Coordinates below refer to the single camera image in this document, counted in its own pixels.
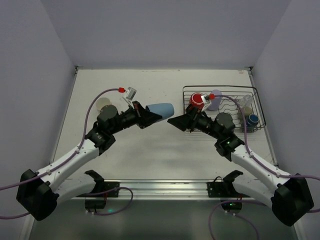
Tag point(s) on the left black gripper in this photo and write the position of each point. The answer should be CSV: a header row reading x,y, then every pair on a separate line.
x,y
138,114

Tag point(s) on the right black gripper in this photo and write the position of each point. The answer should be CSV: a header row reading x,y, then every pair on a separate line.
x,y
192,119

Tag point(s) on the red mug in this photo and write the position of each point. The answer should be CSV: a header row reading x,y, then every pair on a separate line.
x,y
196,101

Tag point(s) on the light blue cup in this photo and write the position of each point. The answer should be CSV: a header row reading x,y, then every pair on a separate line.
x,y
165,110

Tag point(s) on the lavender cup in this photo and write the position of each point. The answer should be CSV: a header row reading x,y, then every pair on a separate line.
x,y
216,101

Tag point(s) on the pink mug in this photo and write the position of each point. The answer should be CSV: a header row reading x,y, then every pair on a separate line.
x,y
101,103

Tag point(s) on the clear faceted glass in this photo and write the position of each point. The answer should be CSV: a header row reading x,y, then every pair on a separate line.
x,y
246,101

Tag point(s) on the dark blue small cup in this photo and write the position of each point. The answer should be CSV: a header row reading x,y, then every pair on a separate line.
x,y
252,121

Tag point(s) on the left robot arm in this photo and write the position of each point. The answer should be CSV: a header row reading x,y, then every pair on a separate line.
x,y
39,192

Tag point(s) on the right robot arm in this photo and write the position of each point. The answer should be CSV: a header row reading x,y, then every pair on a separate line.
x,y
287,195

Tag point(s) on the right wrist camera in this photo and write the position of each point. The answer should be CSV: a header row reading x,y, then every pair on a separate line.
x,y
207,100

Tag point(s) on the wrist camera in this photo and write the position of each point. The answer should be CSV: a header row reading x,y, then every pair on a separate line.
x,y
207,100
129,95

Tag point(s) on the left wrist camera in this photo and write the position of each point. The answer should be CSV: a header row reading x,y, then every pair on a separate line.
x,y
129,95

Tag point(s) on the black wire dish rack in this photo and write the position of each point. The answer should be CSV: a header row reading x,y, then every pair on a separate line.
x,y
236,92

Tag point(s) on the aluminium rail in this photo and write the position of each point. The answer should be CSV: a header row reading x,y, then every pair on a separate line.
x,y
167,189

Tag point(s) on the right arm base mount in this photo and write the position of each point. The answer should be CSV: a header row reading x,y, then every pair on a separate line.
x,y
222,187

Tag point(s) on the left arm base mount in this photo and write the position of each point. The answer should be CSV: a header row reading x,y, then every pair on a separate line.
x,y
100,186

